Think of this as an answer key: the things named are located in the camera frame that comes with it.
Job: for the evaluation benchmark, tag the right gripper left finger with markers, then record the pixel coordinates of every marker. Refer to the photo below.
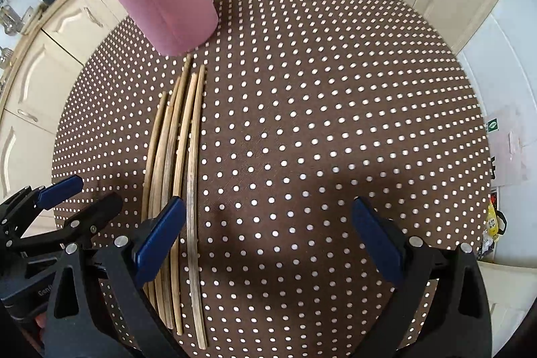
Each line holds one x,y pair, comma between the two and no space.
78,323

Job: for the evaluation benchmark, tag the brown polka dot tablecloth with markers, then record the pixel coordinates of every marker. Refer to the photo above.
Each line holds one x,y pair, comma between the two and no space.
307,105

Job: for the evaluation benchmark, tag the wooden chopstick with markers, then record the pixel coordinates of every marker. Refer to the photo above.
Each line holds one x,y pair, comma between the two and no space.
174,112
156,183
177,191
163,306
151,154
192,214

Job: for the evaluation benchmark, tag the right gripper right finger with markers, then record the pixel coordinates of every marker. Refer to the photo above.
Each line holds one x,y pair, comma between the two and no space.
458,323

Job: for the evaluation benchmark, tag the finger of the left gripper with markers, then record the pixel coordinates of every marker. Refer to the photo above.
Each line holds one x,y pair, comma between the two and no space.
21,209
79,228

